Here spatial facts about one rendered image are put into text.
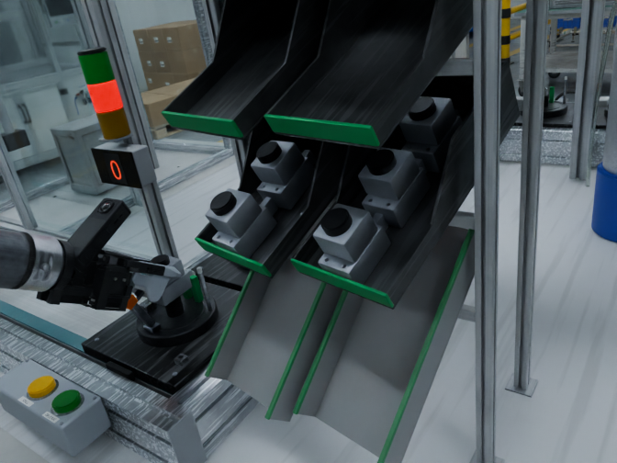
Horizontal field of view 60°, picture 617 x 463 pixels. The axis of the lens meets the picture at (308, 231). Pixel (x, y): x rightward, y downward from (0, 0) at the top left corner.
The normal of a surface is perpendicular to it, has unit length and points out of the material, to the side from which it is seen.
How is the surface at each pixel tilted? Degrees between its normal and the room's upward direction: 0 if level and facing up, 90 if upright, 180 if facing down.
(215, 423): 90
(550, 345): 0
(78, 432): 90
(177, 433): 90
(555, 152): 90
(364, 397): 45
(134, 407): 0
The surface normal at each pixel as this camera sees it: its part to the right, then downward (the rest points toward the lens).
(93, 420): 0.81, 0.15
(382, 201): -0.42, -0.63
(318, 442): -0.14, -0.89
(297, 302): -0.59, -0.34
